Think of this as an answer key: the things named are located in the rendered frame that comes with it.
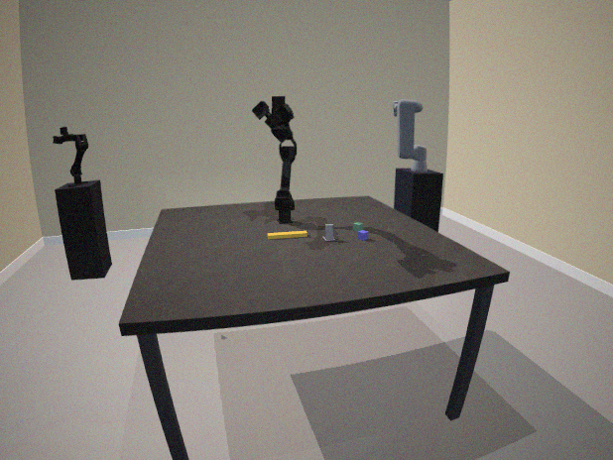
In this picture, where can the yellow bar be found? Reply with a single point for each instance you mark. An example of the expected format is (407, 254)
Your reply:
(287, 235)

